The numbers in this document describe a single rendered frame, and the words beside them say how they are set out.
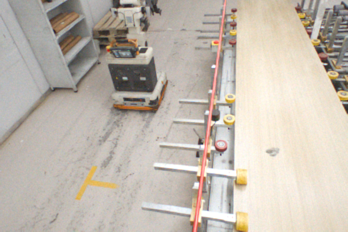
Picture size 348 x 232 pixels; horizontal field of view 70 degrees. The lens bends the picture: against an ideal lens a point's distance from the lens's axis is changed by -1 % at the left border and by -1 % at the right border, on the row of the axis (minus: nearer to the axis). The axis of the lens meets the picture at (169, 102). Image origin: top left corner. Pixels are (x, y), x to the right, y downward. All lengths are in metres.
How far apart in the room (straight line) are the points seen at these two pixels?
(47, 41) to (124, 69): 1.24
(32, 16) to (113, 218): 2.66
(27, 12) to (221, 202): 3.20
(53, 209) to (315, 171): 2.24
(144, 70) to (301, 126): 1.85
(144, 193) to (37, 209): 1.03
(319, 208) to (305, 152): 0.35
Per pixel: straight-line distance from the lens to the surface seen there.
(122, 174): 2.73
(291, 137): 1.77
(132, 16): 3.13
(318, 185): 1.59
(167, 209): 1.34
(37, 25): 3.81
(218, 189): 1.79
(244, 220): 1.30
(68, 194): 2.81
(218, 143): 1.65
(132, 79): 3.14
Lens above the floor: 2.14
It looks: 38 degrees down
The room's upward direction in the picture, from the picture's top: 7 degrees counter-clockwise
